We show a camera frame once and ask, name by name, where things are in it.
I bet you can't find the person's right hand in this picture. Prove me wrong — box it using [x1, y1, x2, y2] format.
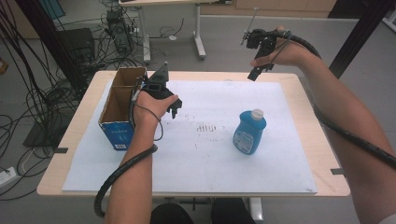
[250, 26, 312, 68]

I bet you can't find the white power strip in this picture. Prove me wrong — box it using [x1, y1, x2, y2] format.
[0, 166, 17, 188]

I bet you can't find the white table leg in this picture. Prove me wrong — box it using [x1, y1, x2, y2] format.
[248, 197, 264, 222]

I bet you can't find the black metal post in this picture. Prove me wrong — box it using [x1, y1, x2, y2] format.
[328, 0, 396, 79]

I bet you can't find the black corrugated hose right gripper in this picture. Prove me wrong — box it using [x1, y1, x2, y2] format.
[274, 29, 396, 171]

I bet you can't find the blue plastic bottle white cap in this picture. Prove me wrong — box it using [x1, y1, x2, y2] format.
[232, 108, 268, 156]

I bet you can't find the person's leg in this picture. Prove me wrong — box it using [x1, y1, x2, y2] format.
[150, 203, 194, 224]
[210, 198, 256, 224]

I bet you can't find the thin black cable left gripper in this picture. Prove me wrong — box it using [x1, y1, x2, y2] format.
[130, 77, 164, 142]

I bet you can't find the white desk frame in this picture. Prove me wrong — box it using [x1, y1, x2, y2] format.
[118, 0, 233, 64]

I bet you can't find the black equipment box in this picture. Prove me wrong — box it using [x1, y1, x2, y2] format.
[57, 27, 96, 64]

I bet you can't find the black computer tower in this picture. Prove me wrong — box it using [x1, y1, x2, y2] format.
[106, 8, 134, 52]

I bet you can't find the bundle of black floor cables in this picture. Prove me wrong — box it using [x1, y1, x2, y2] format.
[0, 0, 144, 202]

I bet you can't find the white table mat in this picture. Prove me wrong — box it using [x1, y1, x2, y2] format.
[62, 79, 318, 194]

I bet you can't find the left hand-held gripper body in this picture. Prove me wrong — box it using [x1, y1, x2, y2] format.
[141, 61, 175, 101]

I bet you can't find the thin black cable right gripper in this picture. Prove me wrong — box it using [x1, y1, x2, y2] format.
[270, 31, 293, 63]

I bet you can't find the person's right leg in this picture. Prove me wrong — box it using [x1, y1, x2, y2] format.
[210, 198, 256, 224]

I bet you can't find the thin black cable gripper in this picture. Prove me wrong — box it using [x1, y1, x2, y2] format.
[270, 31, 293, 63]
[130, 77, 164, 142]

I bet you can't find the person's left hand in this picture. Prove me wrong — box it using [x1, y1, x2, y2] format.
[132, 91, 180, 125]

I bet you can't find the blue cardboard box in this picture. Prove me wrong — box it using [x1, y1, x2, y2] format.
[98, 66, 148, 152]

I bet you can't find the person's left leg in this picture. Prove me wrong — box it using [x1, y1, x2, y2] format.
[150, 203, 194, 224]

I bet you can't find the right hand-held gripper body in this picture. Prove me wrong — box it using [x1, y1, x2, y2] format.
[240, 7, 279, 60]

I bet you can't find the person's white right sleeve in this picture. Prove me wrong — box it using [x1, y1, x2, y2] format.
[376, 214, 396, 224]

